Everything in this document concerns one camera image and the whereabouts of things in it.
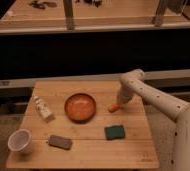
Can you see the green sponge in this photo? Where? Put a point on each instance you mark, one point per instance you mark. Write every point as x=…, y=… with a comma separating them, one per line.
x=114, y=132

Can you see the grey rectangular sponge block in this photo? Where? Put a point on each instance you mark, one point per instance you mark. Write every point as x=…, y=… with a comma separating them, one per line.
x=61, y=142

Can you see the pale tan end effector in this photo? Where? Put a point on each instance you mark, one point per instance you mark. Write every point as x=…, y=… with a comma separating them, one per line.
x=119, y=104

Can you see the grey metal post left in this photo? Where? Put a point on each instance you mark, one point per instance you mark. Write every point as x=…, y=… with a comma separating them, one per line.
x=68, y=9

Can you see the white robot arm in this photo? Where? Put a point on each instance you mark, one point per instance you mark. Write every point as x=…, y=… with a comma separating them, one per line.
x=174, y=108

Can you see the dark tool on far table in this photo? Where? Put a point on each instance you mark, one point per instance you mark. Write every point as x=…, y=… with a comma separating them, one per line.
x=42, y=5

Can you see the white paper cup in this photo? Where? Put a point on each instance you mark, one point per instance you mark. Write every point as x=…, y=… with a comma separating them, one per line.
x=20, y=141

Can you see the orange round bowl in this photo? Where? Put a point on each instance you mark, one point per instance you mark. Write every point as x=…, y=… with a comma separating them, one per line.
x=80, y=107

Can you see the grey metal post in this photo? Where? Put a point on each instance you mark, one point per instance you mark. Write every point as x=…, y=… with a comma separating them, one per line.
x=68, y=9
x=157, y=20

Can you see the grey metal post right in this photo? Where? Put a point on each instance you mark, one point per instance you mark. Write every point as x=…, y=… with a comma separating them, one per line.
x=157, y=20

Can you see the white tube bottle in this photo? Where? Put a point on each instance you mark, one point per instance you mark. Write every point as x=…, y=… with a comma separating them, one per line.
x=43, y=109

